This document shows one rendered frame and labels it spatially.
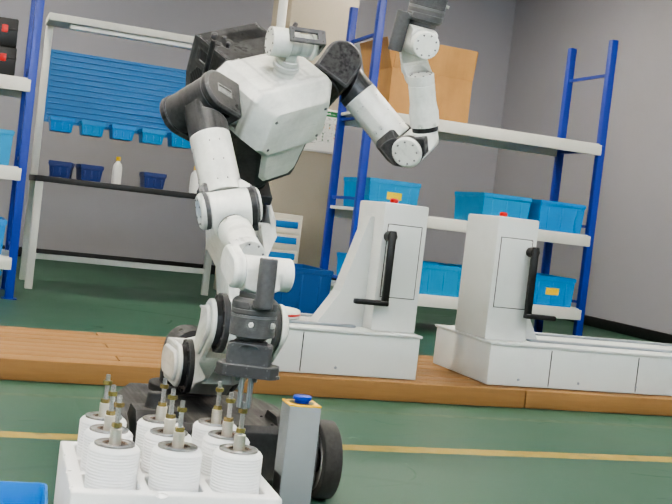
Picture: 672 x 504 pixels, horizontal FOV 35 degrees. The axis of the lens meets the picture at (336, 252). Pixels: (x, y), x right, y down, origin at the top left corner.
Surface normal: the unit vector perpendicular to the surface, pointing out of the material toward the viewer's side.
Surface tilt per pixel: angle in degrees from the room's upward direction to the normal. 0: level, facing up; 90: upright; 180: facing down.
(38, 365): 90
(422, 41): 104
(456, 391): 90
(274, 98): 78
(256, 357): 90
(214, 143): 65
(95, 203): 90
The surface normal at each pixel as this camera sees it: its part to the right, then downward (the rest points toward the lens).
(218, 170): 0.21, -0.37
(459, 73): 0.36, 0.22
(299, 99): 0.69, -0.10
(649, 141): -0.94, -0.10
